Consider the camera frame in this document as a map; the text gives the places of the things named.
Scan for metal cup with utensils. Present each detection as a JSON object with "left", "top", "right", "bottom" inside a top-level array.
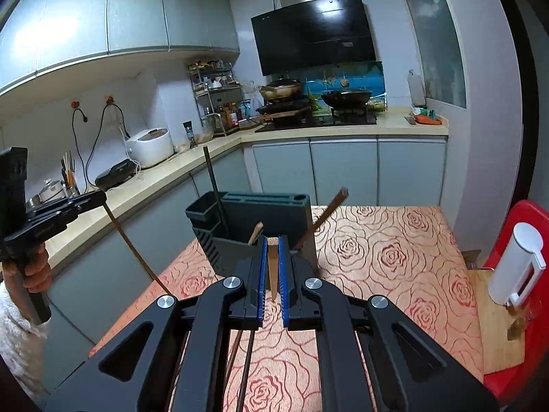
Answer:
[{"left": 60, "top": 150, "right": 81, "bottom": 198}]

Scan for white power cable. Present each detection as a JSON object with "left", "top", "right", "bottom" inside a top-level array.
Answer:
[{"left": 124, "top": 126, "right": 142, "bottom": 178}]

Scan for pale bamboo chopstick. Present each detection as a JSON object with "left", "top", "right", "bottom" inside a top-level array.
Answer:
[{"left": 267, "top": 236, "right": 280, "bottom": 302}]

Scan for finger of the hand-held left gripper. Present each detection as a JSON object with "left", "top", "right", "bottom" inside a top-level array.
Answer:
[
  {"left": 32, "top": 196, "right": 107, "bottom": 226},
  {"left": 26, "top": 190, "right": 106, "bottom": 219}
]

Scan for red plastic chair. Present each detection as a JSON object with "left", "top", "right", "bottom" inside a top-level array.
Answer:
[{"left": 465, "top": 199, "right": 549, "bottom": 404}]

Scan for black wok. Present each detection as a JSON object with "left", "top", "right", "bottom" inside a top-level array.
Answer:
[{"left": 321, "top": 88, "right": 374, "bottom": 109}]

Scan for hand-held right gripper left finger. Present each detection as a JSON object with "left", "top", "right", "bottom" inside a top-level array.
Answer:
[{"left": 45, "top": 239, "right": 267, "bottom": 412}]

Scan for lidded metal pot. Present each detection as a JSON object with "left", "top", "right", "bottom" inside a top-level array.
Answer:
[{"left": 26, "top": 179, "right": 68, "bottom": 207}]

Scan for long black power cable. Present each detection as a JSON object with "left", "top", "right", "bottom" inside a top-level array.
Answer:
[{"left": 85, "top": 103, "right": 129, "bottom": 192}]

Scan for black range hood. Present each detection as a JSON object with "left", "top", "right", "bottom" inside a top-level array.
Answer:
[{"left": 251, "top": 0, "right": 377, "bottom": 77}]

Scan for orange cutting board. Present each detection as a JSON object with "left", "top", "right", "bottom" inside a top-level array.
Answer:
[{"left": 405, "top": 109, "right": 442, "bottom": 126}]

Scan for dark grey utensil holder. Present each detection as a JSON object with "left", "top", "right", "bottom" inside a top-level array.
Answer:
[{"left": 185, "top": 191, "right": 318, "bottom": 276}]

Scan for white plastic bottle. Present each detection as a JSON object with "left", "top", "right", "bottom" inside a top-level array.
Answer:
[{"left": 407, "top": 69, "right": 427, "bottom": 109}]

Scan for grey upper kitchen cabinets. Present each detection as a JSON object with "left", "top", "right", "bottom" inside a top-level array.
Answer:
[{"left": 0, "top": 0, "right": 241, "bottom": 95}]

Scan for person's left forearm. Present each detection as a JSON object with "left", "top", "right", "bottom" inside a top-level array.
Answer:
[{"left": 0, "top": 281, "right": 50, "bottom": 396}]

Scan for black gas stove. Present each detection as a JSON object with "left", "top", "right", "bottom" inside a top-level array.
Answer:
[{"left": 254, "top": 109, "right": 378, "bottom": 133}]

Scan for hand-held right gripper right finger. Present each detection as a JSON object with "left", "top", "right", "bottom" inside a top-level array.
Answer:
[{"left": 278, "top": 236, "right": 500, "bottom": 412}]

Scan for beige kitchen countertop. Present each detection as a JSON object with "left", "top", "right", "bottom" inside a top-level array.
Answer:
[{"left": 26, "top": 114, "right": 450, "bottom": 267}]

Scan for white rice cooker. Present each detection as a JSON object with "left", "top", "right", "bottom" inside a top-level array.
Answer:
[{"left": 126, "top": 127, "right": 175, "bottom": 169}]

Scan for black wooden chopstick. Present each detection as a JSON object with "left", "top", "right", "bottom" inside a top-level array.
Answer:
[{"left": 203, "top": 146, "right": 230, "bottom": 238}]

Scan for black power cable with plug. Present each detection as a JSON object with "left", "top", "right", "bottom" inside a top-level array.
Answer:
[{"left": 71, "top": 106, "right": 90, "bottom": 168}]

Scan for black portable cooker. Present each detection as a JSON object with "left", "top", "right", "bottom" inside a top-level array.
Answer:
[{"left": 256, "top": 99, "right": 312, "bottom": 117}]

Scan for frosted glass window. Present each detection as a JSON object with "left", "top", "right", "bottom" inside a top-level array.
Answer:
[{"left": 412, "top": 0, "right": 467, "bottom": 109}]

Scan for person's left hand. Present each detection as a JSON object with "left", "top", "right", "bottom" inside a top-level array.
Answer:
[{"left": 4, "top": 245, "right": 53, "bottom": 295}]

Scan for reddish brown wooden chopstick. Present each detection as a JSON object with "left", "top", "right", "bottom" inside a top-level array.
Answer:
[
  {"left": 226, "top": 330, "right": 244, "bottom": 372},
  {"left": 294, "top": 186, "right": 349, "bottom": 250}
]

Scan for wooden board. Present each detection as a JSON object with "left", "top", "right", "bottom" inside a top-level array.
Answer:
[{"left": 465, "top": 268, "right": 527, "bottom": 375}]

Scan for rose pattern tablecloth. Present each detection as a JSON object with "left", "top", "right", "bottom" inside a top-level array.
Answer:
[{"left": 88, "top": 205, "right": 485, "bottom": 412}]

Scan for black sandwich maker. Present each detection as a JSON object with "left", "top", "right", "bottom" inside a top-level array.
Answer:
[{"left": 94, "top": 160, "right": 140, "bottom": 190}]

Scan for white electric kettle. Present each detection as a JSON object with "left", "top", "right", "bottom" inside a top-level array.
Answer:
[{"left": 488, "top": 222, "right": 547, "bottom": 307}]

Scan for metal spice rack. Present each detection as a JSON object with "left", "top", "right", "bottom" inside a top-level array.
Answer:
[{"left": 187, "top": 61, "right": 247, "bottom": 137}]

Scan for golden frying pan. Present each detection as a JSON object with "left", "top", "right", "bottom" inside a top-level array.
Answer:
[{"left": 258, "top": 78, "right": 302, "bottom": 100}]

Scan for blue landscape backsplash panel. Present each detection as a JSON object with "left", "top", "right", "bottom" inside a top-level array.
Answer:
[{"left": 304, "top": 61, "right": 386, "bottom": 114}]

